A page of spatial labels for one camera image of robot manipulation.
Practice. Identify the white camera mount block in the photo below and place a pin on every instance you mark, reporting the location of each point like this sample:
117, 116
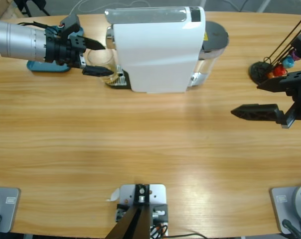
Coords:
158, 196

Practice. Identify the black drip tray metal grate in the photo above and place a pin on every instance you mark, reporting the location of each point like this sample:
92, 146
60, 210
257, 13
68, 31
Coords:
119, 79

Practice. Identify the orange coffee capsule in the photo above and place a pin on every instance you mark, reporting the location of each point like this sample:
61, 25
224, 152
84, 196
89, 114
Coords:
270, 75

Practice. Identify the light blue coffee capsule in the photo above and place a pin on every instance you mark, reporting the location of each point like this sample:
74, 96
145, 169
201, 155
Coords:
288, 62

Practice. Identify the black camera post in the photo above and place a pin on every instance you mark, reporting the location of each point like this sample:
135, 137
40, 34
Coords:
130, 224

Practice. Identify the purple coffee capsule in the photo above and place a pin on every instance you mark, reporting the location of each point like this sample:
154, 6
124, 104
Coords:
296, 55

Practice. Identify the white tape tab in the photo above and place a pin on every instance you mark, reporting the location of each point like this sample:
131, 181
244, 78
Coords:
113, 195

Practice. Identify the white capsule coffee machine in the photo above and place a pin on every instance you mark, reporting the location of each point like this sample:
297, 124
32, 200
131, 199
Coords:
160, 57

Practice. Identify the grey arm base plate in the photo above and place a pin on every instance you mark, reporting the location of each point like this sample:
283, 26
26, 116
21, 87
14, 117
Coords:
281, 206
8, 209

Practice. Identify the clear water tank grey lid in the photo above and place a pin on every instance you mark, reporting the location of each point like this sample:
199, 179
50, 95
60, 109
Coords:
215, 35

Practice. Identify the grey metal leg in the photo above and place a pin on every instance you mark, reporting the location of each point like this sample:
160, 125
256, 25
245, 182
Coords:
203, 3

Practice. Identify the clear glass cup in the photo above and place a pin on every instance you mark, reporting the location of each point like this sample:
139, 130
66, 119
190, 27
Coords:
103, 58

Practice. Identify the silver coffee machine lever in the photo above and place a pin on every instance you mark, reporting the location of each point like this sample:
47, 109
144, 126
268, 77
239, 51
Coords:
145, 15

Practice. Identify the red coffee capsule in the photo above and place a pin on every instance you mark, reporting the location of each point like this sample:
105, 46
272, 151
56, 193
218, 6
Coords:
280, 70

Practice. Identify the black chair legs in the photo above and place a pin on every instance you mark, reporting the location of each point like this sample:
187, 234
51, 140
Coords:
33, 6

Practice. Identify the wooden crate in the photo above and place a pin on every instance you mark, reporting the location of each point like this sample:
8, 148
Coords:
1, 8

